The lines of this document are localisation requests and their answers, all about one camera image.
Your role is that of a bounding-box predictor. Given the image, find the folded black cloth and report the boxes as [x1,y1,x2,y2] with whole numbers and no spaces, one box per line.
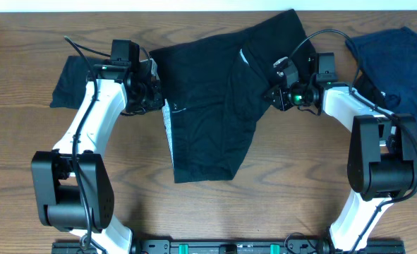
[49,56,89,109]

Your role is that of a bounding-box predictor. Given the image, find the dark navy clothes pile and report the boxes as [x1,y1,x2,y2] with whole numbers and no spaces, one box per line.
[346,27,417,123]

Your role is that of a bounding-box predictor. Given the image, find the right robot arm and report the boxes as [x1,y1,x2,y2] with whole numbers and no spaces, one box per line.
[264,53,417,253]

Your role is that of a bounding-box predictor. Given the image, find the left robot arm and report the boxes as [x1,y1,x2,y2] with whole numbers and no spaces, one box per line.
[31,59,164,253]

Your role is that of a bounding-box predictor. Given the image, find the black shorts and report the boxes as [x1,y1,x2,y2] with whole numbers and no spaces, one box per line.
[151,10,315,183]

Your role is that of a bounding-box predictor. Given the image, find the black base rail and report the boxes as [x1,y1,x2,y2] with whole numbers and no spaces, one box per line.
[51,238,406,254]

